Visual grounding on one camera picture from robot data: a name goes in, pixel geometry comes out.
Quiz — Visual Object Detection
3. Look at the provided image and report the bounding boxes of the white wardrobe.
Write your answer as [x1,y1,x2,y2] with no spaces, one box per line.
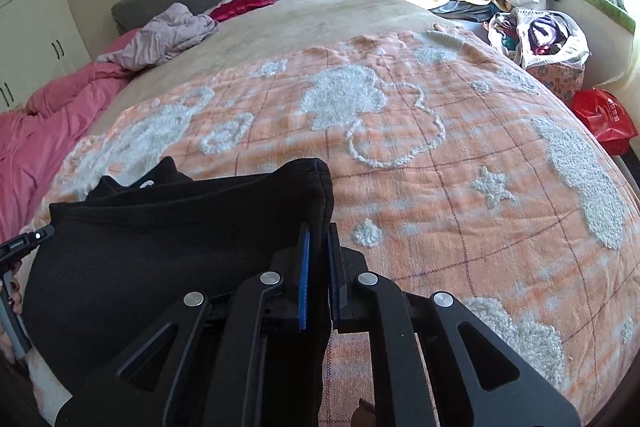
[0,0,93,112]

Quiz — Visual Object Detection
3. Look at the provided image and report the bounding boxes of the person's left hand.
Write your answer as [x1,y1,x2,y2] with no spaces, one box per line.
[0,276,26,315]

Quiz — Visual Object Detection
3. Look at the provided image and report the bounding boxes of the red plastic bag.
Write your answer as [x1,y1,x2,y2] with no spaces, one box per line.
[570,88,640,144]

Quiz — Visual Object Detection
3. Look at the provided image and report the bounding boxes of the lilac garment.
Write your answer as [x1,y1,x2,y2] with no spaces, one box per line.
[95,3,220,70]

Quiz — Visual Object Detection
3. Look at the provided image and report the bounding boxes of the floral box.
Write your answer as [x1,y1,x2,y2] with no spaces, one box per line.
[525,59,586,108]

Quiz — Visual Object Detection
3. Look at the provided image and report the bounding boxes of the beige bed sheet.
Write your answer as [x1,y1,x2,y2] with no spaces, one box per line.
[90,0,481,142]

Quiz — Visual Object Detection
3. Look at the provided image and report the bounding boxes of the red garment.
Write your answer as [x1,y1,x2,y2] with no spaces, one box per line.
[206,0,278,24]

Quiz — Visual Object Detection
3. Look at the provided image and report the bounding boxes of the pink duvet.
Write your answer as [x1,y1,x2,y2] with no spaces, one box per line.
[0,27,141,243]

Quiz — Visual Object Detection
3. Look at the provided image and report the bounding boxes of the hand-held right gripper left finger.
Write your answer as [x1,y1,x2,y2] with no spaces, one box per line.
[55,223,313,427]

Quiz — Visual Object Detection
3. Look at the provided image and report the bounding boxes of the orange and white tufted blanket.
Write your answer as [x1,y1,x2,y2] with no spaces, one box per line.
[30,29,640,427]

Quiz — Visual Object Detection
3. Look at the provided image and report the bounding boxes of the bag of clothes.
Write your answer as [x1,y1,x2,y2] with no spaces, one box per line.
[487,7,591,70]

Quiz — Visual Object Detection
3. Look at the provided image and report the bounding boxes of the black sweatshirt with orange cuffs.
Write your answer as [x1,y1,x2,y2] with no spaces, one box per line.
[22,157,335,427]

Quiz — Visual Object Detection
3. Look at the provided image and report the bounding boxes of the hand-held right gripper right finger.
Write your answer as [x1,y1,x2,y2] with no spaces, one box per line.
[327,223,582,427]

